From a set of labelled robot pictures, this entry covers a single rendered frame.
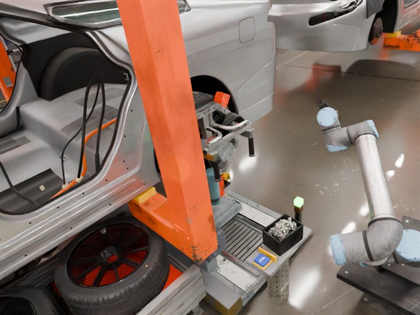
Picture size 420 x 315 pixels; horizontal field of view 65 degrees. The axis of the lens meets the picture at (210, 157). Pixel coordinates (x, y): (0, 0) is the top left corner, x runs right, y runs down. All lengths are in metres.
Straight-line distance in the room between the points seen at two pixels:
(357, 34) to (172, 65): 3.27
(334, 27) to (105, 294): 3.55
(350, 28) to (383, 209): 3.11
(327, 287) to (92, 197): 1.59
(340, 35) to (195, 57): 2.46
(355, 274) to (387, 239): 0.82
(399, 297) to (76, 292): 1.71
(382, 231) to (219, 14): 1.57
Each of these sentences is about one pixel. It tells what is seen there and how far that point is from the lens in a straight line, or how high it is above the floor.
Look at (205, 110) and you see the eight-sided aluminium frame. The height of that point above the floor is 1.11.
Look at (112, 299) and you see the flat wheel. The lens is 1.96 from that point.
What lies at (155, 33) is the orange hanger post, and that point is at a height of 1.73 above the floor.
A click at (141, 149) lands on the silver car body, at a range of 1.98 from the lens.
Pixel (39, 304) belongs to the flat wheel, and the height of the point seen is 0.50.
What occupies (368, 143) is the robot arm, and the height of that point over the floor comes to 1.15.
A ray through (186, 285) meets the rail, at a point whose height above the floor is 0.34.
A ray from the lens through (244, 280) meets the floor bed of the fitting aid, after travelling 2.36.
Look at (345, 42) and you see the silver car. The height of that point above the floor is 0.87.
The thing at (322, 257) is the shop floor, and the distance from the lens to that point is 2.60.
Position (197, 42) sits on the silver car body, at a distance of 2.12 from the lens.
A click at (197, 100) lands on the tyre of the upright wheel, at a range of 2.16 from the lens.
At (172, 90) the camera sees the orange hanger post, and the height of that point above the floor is 1.51.
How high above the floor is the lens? 1.95
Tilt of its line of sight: 31 degrees down
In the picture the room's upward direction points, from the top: 9 degrees counter-clockwise
